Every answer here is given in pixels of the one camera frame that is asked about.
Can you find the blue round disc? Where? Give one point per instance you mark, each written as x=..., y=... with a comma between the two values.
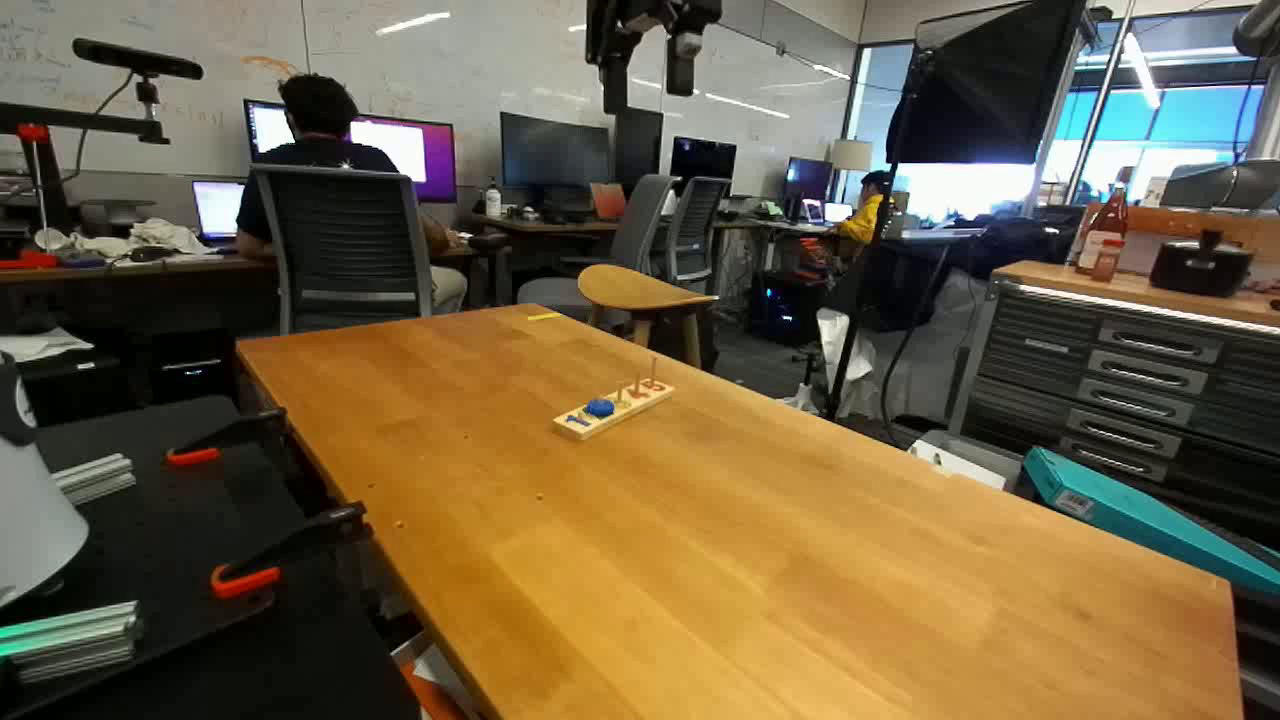
x=602, y=404

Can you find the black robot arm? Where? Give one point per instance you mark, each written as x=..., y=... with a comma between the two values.
x=612, y=42

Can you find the wooden number peg board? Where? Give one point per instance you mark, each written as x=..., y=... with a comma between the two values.
x=568, y=426

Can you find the small round wooden table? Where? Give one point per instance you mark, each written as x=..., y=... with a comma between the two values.
x=640, y=287

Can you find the grey fabric office chair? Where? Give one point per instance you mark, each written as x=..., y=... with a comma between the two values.
x=697, y=222
x=640, y=222

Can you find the small dark monitor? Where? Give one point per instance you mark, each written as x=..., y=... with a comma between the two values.
x=702, y=157

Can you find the small white bottle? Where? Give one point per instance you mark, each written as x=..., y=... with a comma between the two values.
x=492, y=202

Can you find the large dark monitor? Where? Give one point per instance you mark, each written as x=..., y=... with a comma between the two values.
x=552, y=157

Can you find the monitor with blue screen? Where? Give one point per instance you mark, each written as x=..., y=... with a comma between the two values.
x=805, y=179

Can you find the person in yellow shirt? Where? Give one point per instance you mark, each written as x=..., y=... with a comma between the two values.
x=865, y=218

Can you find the white table lamp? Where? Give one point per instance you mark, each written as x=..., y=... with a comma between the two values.
x=849, y=153

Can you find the monitor with purple screen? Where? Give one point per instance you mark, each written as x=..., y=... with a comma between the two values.
x=402, y=144

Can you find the grey mesh office chair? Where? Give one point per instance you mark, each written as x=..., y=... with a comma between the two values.
x=340, y=242

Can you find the white box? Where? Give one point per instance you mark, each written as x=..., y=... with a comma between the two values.
x=960, y=460

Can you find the person with dark hair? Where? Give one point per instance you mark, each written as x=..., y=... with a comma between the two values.
x=316, y=106

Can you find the large black monitor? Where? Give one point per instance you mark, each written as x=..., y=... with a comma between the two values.
x=986, y=80

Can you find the orange and black clamp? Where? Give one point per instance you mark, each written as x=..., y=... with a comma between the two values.
x=193, y=457
x=246, y=580

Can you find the open laptop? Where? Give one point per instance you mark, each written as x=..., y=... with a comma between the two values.
x=217, y=204

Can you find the orange bottle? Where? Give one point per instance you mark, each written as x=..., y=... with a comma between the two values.
x=1104, y=242

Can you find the grey drawer cabinet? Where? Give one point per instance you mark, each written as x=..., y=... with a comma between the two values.
x=1133, y=387

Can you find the white crumpled cloth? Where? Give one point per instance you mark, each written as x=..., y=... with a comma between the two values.
x=146, y=236

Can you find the teal case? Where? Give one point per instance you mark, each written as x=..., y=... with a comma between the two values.
x=1133, y=514

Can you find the short aluminium profile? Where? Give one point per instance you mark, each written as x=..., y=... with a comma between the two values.
x=94, y=478

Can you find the black pot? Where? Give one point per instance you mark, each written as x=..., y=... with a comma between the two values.
x=1200, y=267

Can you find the white rounded cover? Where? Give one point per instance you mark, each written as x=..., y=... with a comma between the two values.
x=31, y=522

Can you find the long aluminium profile stack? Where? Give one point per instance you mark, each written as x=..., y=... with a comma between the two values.
x=66, y=639

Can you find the black bar camera on stand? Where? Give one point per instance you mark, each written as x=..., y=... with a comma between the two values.
x=135, y=58

